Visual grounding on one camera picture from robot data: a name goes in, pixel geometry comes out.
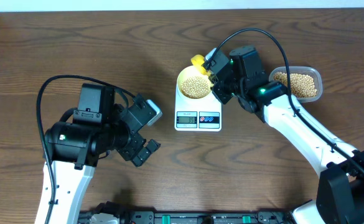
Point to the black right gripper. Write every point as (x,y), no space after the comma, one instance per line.
(217,89)

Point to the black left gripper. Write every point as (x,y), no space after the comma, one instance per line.
(130,149)

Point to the yellow measuring scoop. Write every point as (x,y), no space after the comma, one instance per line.
(198,62)

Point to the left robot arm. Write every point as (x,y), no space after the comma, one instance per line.
(82,137)

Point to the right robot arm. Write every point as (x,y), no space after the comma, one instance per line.
(339,165)

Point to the soybeans in yellow bowl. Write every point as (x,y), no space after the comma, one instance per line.
(196,87)

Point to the yellow plastic bowl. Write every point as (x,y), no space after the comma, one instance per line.
(187,72)

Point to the white digital kitchen scale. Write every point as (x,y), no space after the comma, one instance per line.
(203,114)

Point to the pile of soybeans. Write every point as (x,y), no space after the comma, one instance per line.
(302,85)

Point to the clear plastic container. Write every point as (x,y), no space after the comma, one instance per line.
(317,79)

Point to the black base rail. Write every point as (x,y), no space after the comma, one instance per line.
(110,212)

